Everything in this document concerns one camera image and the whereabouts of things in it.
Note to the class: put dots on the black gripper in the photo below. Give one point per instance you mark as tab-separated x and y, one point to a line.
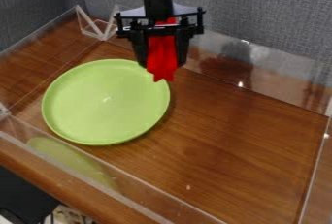
183	23

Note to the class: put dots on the red ridged carrot block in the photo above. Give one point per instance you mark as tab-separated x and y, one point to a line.
162	62

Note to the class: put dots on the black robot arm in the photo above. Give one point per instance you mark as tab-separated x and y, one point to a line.
159	19

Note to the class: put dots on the green round plate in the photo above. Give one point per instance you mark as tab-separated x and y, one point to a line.
104	102

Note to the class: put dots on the clear acrylic corner bracket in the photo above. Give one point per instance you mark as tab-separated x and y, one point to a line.
96	28

